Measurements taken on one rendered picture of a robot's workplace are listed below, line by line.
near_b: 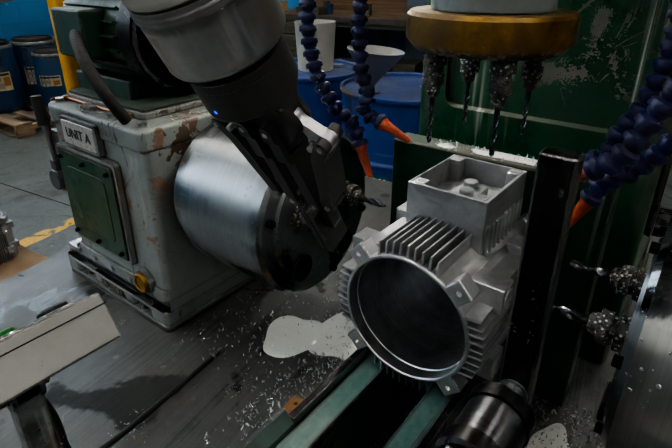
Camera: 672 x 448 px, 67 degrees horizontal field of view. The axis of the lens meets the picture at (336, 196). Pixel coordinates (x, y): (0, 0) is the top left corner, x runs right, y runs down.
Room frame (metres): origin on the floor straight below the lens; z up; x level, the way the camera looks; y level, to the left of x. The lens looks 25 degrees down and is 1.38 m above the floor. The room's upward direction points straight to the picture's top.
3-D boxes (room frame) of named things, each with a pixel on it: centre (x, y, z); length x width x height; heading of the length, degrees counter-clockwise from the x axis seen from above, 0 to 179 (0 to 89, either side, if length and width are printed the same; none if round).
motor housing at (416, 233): (0.54, -0.14, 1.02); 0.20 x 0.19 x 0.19; 142
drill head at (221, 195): (0.77, 0.14, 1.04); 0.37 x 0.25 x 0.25; 52
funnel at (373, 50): (2.21, -0.17, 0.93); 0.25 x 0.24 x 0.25; 151
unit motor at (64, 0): (0.91, 0.38, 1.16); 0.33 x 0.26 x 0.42; 52
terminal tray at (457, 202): (0.58, -0.16, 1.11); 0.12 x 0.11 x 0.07; 142
